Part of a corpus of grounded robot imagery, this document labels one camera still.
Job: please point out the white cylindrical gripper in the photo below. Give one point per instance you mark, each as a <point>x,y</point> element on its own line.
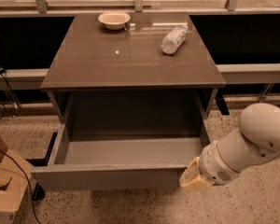
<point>212,162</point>

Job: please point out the brown glossy top cabinet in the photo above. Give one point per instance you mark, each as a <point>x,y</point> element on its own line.
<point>122,81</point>

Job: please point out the cream paper bowl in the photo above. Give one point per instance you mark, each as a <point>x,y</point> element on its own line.
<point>114,20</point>

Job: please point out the cardboard box at left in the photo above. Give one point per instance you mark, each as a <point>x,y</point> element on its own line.
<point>13,182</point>

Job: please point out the white plastic bottle lying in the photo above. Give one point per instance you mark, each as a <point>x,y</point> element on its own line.
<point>171,43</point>

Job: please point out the black cabinet foot right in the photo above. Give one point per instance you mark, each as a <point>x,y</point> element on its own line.
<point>221,104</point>

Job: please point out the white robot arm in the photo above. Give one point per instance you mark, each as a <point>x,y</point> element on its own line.
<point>256,141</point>

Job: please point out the grey top drawer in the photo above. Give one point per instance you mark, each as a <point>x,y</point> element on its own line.
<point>125,140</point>

